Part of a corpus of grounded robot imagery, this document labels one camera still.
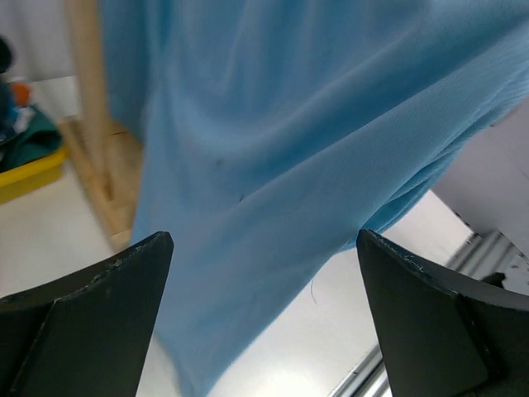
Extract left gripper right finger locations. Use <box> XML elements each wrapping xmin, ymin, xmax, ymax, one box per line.
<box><xmin>356</xmin><ymin>230</ymin><xmax>528</xmax><ymax>396</ymax></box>

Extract yellow plastic bin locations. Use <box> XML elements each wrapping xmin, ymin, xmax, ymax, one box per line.
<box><xmin>0</xmin><ymin>146</ymin><xmax>68</xmax><ymax>204</ymax></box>

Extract dark navy shorts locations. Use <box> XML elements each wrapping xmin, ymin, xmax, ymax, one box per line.
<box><xmin>0</xmin><ymin>36</ymin><xmax>14</xmax><ymax>74</ymax></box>

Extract wooden clothes rack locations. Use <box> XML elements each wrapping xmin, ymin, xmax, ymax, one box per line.
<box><xmin>60</xmin><ymin>0</ymin><xmax>143</xmax><ymax>251</ymax></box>

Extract patterned colourful shorts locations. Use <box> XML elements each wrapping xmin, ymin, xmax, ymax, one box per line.
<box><xmin>1</xmin><ymin>80</ymin><xmax>35</xmax><ymax>146</ymax></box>

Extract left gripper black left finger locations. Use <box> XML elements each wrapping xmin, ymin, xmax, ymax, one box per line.
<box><xmin>1</xmin><ymin>232</ymin><xmax>174</xmax><ymax>396</ymax></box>

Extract light blue shorts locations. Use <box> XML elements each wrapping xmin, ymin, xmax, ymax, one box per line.
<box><xmin>99</xmin><ymin>1</ymin><xmax>528</xmax><ymax>396</ymax></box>

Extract dark green shorts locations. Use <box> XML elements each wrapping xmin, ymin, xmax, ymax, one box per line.
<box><xmin>1</xmin><ymin>106</ymin><xmax>62</xmax><ymax>172</ymax></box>

